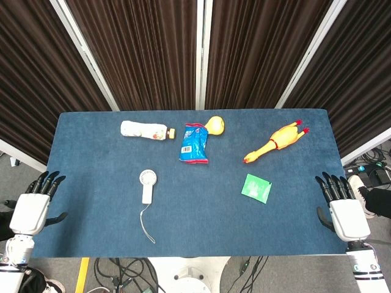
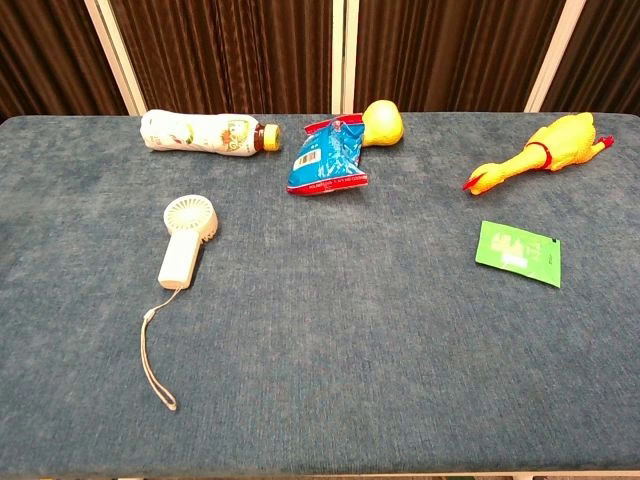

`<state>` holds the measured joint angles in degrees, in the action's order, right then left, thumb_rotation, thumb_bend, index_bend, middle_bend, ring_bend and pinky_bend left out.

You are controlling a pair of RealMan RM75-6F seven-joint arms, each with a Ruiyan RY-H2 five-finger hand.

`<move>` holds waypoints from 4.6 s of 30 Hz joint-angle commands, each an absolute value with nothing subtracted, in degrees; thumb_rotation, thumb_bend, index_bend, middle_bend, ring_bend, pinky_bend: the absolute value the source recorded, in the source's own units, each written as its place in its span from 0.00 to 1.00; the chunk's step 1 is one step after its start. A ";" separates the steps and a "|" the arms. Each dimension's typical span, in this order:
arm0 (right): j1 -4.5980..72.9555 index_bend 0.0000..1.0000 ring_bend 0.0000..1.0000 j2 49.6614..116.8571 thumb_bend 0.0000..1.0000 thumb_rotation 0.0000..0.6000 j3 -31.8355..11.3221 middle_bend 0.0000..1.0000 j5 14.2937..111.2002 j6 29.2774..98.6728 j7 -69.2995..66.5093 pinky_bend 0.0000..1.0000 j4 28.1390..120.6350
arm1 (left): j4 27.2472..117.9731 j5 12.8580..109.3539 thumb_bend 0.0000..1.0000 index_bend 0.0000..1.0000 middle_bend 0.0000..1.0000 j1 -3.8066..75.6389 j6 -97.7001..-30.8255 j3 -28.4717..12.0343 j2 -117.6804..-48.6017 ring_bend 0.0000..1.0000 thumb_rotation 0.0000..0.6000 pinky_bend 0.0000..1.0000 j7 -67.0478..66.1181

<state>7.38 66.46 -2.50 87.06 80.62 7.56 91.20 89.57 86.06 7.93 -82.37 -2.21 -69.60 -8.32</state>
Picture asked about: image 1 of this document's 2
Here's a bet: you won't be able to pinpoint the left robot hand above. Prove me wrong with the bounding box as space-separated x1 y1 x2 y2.
9 171 68 236

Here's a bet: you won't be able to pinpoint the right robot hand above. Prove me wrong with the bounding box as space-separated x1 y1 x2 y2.
315 172 371 242

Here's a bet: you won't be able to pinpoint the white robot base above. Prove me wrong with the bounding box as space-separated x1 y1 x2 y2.
145 256 230 293

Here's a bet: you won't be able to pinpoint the white handheld fan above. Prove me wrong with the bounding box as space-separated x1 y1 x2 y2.
139 170 158 244

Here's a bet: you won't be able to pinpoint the white sneaker with black laces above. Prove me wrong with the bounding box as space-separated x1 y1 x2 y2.
348 175 377 220

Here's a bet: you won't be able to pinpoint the black power adapter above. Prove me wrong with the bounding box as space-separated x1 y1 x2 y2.
368 166 391 186

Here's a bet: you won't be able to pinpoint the green sachet packet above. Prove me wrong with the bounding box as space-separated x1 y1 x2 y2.
241 173 273 204

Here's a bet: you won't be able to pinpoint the yellow rubber chicken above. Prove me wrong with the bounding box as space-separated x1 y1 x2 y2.
243 119 310 164

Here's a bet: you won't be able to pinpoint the white wrapped bottle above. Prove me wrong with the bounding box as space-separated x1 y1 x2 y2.
120 120 178 142

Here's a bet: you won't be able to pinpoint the blue table cloth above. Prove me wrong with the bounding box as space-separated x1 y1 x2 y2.
31 109 349 258

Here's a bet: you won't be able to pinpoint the yellow pear-shaped toy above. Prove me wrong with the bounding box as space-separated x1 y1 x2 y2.
203 115 226 136

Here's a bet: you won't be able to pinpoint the blue snack bag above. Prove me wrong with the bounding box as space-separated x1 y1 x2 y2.
178 122 210 165

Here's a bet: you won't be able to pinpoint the brown pleated curtain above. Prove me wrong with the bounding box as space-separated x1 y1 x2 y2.
0 0 391 165

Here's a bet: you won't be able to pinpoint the black floor cables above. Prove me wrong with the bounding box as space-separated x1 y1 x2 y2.
93 257 159 293

